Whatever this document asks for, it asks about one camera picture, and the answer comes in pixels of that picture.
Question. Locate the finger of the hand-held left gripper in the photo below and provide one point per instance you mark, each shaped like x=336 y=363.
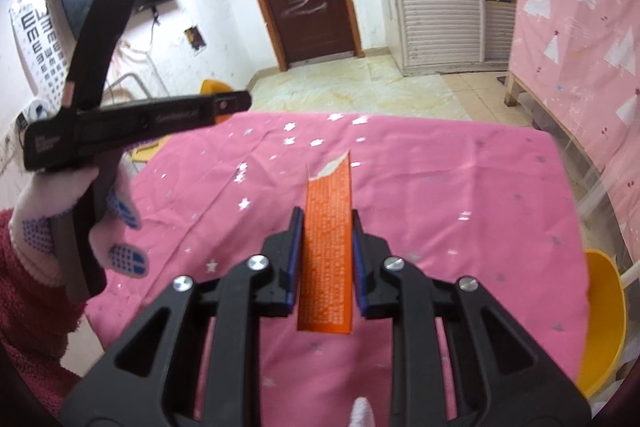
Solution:
x=205 y=107

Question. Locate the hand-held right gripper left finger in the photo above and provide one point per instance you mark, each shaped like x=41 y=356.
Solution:
x=296 y=257

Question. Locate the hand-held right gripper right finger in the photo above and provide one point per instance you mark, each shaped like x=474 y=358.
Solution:
x=359 y=257

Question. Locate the orange cardboard box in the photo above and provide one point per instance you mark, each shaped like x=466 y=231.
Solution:
x=327 y=257

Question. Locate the yellow plastic basin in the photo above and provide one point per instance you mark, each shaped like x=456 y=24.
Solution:
x=602 y=322

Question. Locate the person's left forearm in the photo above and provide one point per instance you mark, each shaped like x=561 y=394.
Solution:
x=30 y=322

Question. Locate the person's right hand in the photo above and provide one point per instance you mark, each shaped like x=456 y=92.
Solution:
x=362 y=413

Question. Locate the yellow wooden chair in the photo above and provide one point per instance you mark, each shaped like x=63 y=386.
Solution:
x=215 y=86

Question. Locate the pink star blanket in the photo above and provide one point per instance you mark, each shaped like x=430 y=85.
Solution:
x=440 y=207

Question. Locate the eye chart poster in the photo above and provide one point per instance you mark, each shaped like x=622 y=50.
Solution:
x=40 y=49

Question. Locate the pink patterned bed sheet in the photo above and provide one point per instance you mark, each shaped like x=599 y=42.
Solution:
x=575 y=32

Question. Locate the wall socket box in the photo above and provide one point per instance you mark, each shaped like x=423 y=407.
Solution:
x=195 y=38

